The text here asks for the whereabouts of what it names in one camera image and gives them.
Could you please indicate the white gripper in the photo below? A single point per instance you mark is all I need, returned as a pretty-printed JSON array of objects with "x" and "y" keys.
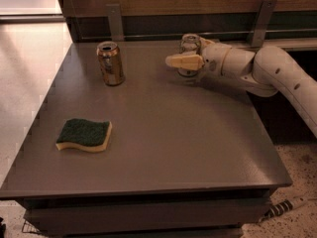
[{"x": 214, "y": 58}]

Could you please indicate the grey cabinet drawer unit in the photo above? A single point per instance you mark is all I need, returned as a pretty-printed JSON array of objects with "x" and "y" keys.
[{"x": 156, "y": 213}]

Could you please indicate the metal wall bracket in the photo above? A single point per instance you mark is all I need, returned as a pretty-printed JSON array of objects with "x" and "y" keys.
[
  {"x": 257, "y": 34},
  {"x": 115, "y": 22}
]

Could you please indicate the orange brown soda can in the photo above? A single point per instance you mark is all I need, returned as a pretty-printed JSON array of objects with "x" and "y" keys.
[{"x": 109, "y": 58}]

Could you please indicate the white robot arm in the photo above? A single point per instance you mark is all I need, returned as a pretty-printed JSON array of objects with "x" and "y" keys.
[{"x": 266, "y": 72}]

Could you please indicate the left metal wall bracket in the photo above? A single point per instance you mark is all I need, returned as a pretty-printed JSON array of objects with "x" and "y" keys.
[{"x": 115, "y": 22}]

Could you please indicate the green yellow sponge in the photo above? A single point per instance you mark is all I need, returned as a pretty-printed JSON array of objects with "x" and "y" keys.
[{"x": 84, "y": 135}]

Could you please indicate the white green 7up can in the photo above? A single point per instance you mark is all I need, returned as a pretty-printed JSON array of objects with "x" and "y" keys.
[{"x": 190, "y": 43}]

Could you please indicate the right metal wall bracket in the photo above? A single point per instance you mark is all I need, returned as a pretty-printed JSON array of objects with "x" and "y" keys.
[{"x": 257, "y": 34}]

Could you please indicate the wire rack corner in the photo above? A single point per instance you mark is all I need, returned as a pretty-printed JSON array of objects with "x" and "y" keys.
[{"x": 28, "y": 228}]

